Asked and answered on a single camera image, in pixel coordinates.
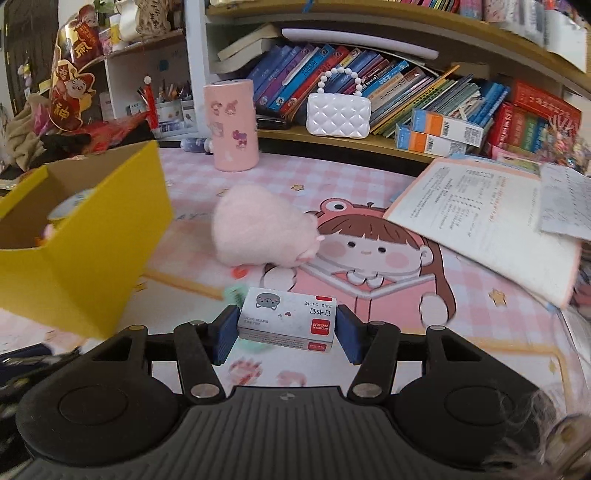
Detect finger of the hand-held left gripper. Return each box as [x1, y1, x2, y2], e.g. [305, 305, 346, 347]
[0, 344, 84, 402]

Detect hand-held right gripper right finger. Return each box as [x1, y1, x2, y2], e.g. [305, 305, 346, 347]
[336, 305, 485, 401]

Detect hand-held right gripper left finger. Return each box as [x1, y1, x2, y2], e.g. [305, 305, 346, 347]
[92, 305, 242, 401]

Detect white staples box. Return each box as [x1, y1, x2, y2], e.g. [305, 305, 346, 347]
[237, 287, 339, 354]

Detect yellow cardboard box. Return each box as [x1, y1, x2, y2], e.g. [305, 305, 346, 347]
[0, 140, 175, 340]

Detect yellow tape roll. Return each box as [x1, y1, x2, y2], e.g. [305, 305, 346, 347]
[48, 188, 100, 222]

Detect pink fluffy plush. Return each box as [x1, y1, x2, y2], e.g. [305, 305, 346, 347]
[212, 185, 324, 268]

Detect pink printed tablecloth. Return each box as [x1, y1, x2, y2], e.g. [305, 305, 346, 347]
[0, 148, 591, 416]

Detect open workbook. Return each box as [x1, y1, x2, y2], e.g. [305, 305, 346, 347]
[383, 157, 583, 309]

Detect glitter bottle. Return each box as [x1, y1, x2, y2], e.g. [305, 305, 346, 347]
[180, 135, 215, 155]

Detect pink sticker cylinder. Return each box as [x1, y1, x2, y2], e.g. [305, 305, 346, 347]
[204, 78, 260, 173]

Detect orange blue carton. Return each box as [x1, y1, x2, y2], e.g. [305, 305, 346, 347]
[411, 108, 485, 147]
[394, 124, 469, 158]

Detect grey fur trim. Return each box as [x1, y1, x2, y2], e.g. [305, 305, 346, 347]
[480, 392, 591, 480]

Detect white quilted pearl handbag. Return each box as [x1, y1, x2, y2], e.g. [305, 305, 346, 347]
[306, 66, 372, 139]

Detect group of pen holders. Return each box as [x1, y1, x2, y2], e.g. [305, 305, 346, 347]
[127, 80, 195, 134]

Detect red tassel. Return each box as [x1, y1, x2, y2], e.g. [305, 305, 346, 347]
[143, 76, 160, 130]

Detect printed paper sheet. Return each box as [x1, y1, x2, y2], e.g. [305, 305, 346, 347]
[538, 164, 591, 243]

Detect row of colourful books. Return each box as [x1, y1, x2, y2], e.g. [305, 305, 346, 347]
[245, 42, 511, 137]

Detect row of red books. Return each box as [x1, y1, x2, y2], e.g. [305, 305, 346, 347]
[487, 102, 578, 162]

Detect white shelf unit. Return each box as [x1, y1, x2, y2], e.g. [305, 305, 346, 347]
[92, 28, 195, 141]

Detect glittery ornament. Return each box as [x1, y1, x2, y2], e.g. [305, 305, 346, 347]
[545, 117, 591, 174]

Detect beige lying books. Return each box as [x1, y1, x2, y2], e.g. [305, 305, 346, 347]
[211, 24, 282, 75]

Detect red paper decoration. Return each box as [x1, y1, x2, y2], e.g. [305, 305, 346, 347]
[48, 4, 105, 132]

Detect white rolled paper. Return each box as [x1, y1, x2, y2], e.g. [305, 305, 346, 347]
[281, 28, 439, 60]

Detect red dictionary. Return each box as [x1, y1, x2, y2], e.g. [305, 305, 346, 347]
[510, 80, 583, 125]

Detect wooden bookshelf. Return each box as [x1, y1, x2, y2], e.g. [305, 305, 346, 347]
[185, 0, 591, 162]

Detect row of thin books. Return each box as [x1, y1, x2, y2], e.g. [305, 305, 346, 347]
[402, 0, 485, 14]

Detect clear pen organizer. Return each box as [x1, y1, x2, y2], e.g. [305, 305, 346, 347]
[482, 0, 550, 47]

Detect white storage container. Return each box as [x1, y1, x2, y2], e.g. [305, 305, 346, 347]
[545, 9, 589, 70]

